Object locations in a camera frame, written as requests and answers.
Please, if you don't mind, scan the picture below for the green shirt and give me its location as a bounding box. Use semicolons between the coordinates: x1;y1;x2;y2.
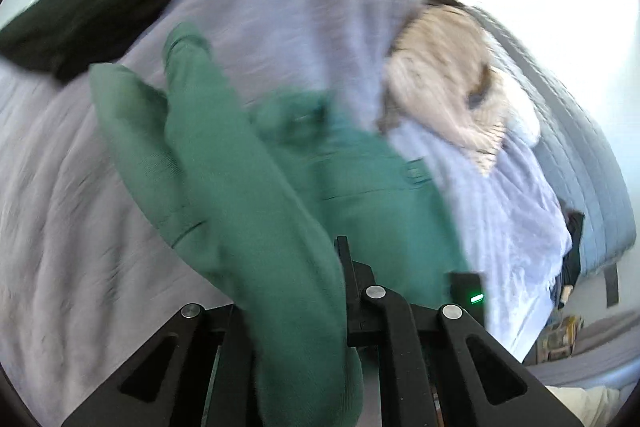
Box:
90;24;468;426

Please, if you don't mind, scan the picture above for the black garment hanging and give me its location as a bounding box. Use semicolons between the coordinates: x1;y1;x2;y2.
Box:
550;208;585;310

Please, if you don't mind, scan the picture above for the lavender plush blanket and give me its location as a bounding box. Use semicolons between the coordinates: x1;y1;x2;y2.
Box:
1;0;570;426

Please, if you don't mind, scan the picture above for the grey quilted headboard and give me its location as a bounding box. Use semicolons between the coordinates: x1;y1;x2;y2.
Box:
468;8;637;277

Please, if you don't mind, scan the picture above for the beige striped garment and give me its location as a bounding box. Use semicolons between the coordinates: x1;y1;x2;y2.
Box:
378;0;541;176

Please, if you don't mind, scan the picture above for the black garment on bed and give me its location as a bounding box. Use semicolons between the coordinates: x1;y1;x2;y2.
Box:
1;0;171;84

